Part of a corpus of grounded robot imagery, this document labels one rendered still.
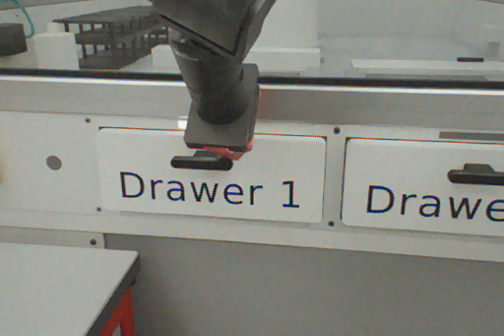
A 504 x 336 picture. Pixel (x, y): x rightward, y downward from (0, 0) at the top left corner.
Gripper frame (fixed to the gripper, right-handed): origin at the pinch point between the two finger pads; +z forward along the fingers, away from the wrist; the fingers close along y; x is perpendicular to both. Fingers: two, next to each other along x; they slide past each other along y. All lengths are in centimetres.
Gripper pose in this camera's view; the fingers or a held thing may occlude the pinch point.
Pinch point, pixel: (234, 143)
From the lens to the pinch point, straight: 57.1
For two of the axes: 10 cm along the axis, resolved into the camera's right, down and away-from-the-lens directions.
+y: 1.3, -8.8, 4.6
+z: 1.1, 4.7, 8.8
